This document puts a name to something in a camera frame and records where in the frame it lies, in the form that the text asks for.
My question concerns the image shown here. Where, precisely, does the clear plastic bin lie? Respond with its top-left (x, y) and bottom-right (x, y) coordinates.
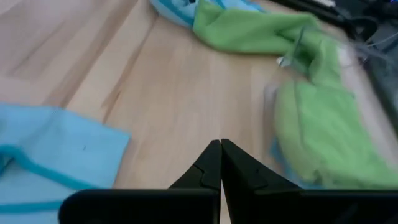
top-left (262, 24), bottom-right (398, 191)

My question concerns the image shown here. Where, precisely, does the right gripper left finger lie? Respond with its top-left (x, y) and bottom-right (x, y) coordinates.
top-left (167, 139), bottom-right (223, 191)

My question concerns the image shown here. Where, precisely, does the green microfiber towel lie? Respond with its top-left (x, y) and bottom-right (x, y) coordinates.
top-left (192, 0), bottom-right (343, 85)
top-left (273, 80), bottom-right (398, 190)

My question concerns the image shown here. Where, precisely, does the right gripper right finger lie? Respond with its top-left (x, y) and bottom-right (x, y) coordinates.
top-left (221, 138), bottom-right (301, 200)

